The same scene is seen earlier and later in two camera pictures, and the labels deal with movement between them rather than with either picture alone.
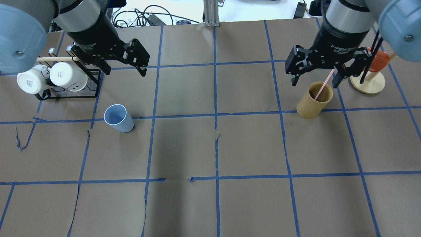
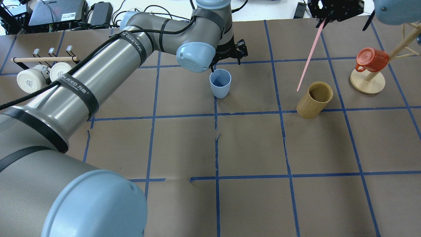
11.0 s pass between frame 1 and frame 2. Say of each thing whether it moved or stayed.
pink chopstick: moved
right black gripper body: moved
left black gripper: moved
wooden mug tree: stayed
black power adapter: stayed
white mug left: stayed
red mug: stayed
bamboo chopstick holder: stayed
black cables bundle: stayed
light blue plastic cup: moved
